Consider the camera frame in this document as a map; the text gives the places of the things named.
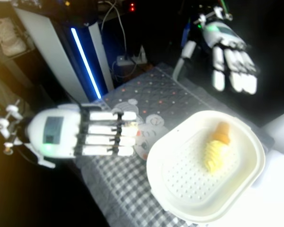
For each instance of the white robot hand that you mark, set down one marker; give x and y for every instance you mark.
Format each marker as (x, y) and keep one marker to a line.
(223, 35)
(54, 132)

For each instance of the yellow swirl toy ice cream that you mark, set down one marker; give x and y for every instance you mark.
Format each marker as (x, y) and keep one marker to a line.
(215, 151)

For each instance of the white swirl toy ice cream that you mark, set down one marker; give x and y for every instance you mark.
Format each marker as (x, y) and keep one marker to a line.
(132, 126)

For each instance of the white perforated plastic basin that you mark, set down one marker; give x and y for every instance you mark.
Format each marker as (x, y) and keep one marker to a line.
(191, 189)

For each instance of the blue stick-shaped object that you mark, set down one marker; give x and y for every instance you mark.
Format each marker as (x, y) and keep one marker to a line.
(185, 30)

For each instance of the white tower with blue light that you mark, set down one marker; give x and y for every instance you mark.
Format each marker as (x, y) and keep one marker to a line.
(52, 54)

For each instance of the white plug adapter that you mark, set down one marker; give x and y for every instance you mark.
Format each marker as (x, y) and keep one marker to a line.
(142, 53)

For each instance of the grey quilt with bear print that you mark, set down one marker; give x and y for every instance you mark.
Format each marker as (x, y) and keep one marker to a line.
(123, 189)

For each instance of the black device with red lights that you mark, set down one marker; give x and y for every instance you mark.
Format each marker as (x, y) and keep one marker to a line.
(131, 6)

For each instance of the white power strip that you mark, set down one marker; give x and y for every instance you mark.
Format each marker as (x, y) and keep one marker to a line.
(123, 61)

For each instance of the white shoes on shelf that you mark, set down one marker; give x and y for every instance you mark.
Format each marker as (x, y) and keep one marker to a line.
(10, 37)

